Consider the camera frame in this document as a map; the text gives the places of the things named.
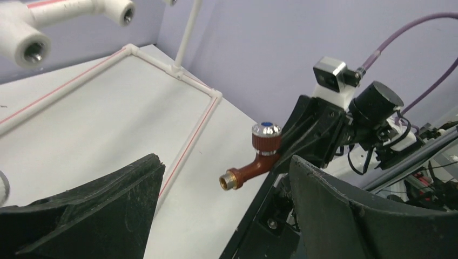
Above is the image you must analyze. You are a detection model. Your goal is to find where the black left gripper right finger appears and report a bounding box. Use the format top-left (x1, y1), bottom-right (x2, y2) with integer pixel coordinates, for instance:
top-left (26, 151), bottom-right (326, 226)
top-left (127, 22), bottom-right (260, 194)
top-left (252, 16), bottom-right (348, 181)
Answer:
top-left (289, 156), bottom-right (457, 258)

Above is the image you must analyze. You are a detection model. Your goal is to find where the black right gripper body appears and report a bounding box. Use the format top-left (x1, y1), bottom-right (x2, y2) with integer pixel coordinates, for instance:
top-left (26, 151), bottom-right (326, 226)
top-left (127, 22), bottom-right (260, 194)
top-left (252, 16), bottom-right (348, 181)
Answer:
top-left (279, 95), bottom-right (353, 168)

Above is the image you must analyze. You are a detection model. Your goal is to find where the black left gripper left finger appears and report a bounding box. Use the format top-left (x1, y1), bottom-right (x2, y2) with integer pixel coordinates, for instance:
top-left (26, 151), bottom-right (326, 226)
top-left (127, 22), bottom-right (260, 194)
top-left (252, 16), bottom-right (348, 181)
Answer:
top-left (1, 154), bottom-right (165, 258)

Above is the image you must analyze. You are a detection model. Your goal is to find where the white pipe frame with tees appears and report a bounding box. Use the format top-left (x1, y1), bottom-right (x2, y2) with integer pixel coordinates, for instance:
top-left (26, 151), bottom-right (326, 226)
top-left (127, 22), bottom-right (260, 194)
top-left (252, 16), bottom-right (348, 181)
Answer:
top-left (0, 0), bottom-right (223, 208)

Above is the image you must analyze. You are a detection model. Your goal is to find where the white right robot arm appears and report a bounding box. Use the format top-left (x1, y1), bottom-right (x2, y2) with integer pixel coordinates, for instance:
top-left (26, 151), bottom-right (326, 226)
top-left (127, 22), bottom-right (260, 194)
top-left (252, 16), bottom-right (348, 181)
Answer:
top-left (274, 81), bottom-right (438, 176)

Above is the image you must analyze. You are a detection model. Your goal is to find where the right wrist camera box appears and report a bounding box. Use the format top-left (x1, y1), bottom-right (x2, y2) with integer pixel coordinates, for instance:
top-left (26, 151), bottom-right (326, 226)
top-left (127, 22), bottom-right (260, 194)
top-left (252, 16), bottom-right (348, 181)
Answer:
top-left (312, 57), bottom-right (362, 110)

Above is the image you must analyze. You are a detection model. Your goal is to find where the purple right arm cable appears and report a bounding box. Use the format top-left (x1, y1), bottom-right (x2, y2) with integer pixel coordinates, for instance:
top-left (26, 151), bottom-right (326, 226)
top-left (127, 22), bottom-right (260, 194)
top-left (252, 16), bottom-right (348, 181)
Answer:
top-left (361, 12), bottom-right (458, 117)

